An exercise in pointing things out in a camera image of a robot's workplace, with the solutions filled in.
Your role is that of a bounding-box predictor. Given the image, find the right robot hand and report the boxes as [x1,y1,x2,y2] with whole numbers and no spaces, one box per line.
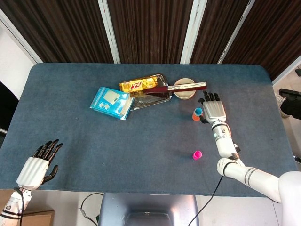
[198,90,228,125]

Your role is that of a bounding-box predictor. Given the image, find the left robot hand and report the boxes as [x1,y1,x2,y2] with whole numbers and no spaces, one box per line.
[16,139,63,191]

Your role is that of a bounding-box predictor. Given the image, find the beige ceramic bowl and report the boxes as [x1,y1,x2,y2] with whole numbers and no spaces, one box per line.
[173,78,196,101]

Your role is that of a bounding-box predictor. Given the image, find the dark red chopsticks box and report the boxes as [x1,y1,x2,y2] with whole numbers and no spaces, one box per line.
[143,81,207,96]

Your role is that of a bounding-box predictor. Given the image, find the brown cardboard box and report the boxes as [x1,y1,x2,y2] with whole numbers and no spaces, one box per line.
[0,189,55,226]

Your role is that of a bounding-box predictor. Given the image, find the shiny metal tray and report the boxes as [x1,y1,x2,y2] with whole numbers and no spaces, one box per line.
[130,73,172,111]

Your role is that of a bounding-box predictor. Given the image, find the black curved panel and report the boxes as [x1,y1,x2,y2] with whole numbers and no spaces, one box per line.
[0,79,19,130]

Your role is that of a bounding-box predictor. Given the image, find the black bag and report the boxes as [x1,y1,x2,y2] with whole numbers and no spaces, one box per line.
[279,88,301,119]

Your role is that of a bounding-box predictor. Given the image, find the gold snack package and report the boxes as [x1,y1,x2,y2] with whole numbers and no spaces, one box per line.
[118,74,159,93]

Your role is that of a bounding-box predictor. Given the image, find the dark brown partition panel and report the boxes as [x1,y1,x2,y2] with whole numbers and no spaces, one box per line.
[0,0,115,64]
[107,0,195,65]
[222,0,301,81]
[190,0,250,65]

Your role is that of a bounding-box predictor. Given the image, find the blue tablecloth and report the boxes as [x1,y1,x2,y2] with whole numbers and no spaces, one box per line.
[0,62,297,198]

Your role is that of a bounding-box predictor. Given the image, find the silver blue robot torso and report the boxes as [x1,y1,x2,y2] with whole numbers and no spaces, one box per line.
[98,192,200,226]

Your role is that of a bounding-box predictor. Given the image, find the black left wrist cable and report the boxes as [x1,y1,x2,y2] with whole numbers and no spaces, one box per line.
[14,187,25,226]

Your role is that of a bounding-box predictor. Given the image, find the black floor cable green plug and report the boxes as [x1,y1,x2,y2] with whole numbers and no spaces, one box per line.
[79,192,104,224]

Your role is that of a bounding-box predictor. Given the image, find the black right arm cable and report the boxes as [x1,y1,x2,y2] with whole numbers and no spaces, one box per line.
[188,175,224,226]

